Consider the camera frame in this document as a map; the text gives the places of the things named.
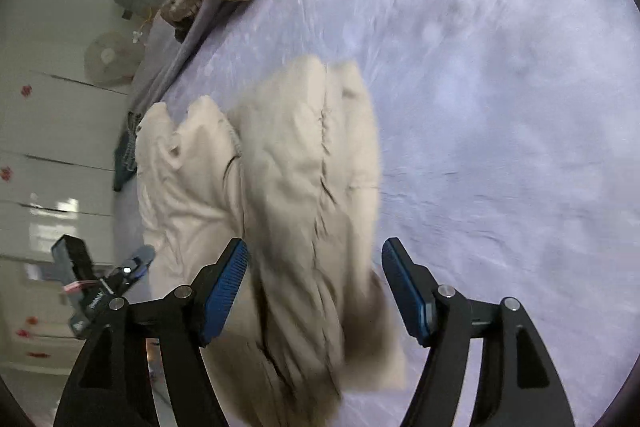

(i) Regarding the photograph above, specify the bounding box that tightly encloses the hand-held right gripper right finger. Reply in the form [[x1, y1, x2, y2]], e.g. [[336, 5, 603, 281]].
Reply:
[[381, 237, 576, 427]]

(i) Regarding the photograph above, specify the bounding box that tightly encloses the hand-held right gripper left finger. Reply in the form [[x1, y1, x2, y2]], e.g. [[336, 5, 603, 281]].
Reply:
[[52, 237, 250, 427]]

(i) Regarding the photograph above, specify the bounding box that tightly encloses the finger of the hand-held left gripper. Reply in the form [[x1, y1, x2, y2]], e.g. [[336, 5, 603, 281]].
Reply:
[[117, 244, 156, 294]]

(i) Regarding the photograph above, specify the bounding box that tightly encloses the beige puffer jacket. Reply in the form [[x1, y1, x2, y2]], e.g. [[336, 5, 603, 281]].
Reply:
[[135, 54, 408, 427]]

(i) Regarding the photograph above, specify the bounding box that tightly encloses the dark green folded garment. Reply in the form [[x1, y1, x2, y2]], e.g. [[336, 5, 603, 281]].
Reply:
[[112, 112, 144, 192]]

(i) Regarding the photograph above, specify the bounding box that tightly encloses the white wardrobe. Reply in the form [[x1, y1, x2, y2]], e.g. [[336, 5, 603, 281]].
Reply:
[[0, 67, 132, 375]]

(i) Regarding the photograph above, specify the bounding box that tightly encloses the white electric fan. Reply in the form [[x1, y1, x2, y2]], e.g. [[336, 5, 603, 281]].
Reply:
[[82, 31, 146, 88]]

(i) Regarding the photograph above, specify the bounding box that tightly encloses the lavender bed cover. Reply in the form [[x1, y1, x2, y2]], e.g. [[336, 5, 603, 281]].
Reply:
[[112, 0, 640, 427]]

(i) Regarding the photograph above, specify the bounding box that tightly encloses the grey blanket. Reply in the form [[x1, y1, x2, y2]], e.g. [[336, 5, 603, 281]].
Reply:
[[127, 0, 271, 118]]

